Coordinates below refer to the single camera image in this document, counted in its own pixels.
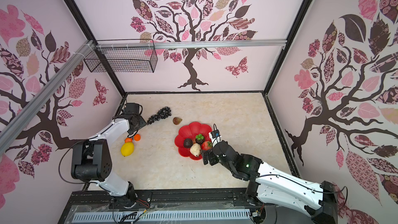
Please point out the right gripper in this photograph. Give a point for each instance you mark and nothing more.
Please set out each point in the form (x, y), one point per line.
(210, 156)

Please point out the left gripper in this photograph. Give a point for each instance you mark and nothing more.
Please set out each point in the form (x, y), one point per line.
(143, 123)

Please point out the red strawberry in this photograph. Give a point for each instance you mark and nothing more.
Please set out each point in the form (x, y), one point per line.
(207, 145)

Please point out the cream white pear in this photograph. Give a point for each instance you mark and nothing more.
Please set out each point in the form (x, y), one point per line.
(195, 150)

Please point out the dark mangosteen green leaves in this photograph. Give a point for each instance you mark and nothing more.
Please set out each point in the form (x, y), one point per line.
(200, 139)

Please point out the dark avocado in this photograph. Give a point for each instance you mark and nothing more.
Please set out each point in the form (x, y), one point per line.
(188, 143)

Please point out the yellow lemon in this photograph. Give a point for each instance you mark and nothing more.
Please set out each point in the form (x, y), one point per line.
(127, 149)

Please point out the red flower-shaped bowl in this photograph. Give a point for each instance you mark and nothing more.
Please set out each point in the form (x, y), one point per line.
(189, 132)

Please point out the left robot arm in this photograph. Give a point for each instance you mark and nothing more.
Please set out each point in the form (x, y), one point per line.
(92, 162)

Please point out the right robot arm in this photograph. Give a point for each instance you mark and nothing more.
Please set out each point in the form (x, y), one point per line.
(268, 185)

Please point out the dark grape bunch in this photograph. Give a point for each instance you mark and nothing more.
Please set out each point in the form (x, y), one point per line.
(161, 114)

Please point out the brown green fig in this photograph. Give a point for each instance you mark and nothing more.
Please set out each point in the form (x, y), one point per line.
(177, 120)

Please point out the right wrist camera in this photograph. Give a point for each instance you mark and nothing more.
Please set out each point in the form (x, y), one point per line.
(215, 137)

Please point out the black wire basket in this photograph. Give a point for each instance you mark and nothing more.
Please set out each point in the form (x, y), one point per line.
(123, 56)

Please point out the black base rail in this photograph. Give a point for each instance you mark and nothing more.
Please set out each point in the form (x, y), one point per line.
(185, 199)

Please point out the white cable duct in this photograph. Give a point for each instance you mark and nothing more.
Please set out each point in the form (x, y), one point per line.
(162, 217)

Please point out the aluminium rail left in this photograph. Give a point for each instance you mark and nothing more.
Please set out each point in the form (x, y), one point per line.
(17, 125)

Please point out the aluminium rail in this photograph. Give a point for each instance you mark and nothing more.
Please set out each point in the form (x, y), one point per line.
(198, 44)
(17, 125)

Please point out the aluminium rail back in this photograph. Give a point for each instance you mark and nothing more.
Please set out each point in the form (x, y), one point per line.
(198, 44)

